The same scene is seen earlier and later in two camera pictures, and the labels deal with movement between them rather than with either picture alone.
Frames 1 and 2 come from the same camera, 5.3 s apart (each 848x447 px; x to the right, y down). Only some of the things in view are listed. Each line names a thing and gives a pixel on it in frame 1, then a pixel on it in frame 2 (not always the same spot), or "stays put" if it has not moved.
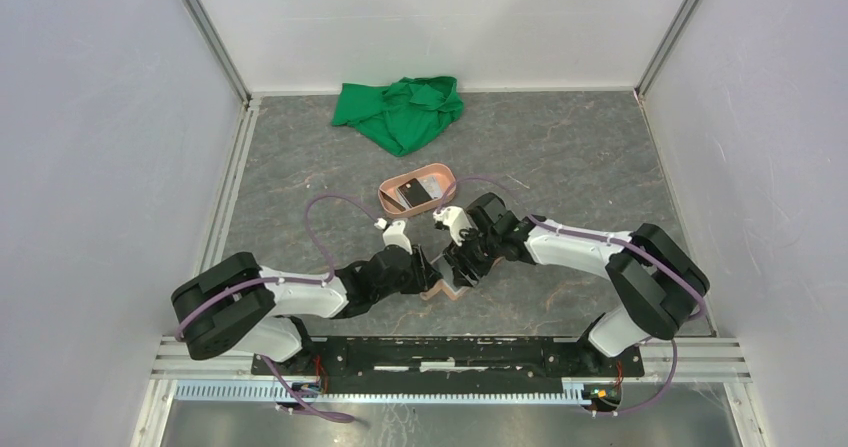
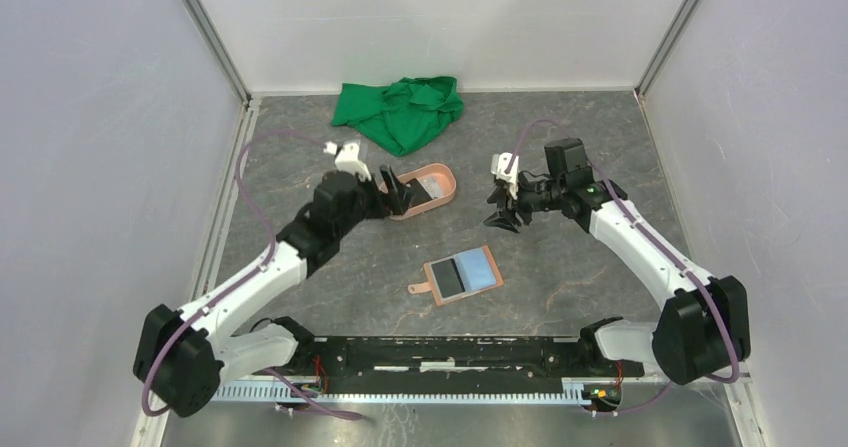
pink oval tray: x=393 y=206 stays put
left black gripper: x=424 y=274 to x=399 y=194
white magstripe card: x=432 y=185 stays put
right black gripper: x=462 y=277 to x=501 y=220
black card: x=414 y=193 stays put
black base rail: x=450 y=365 stays put
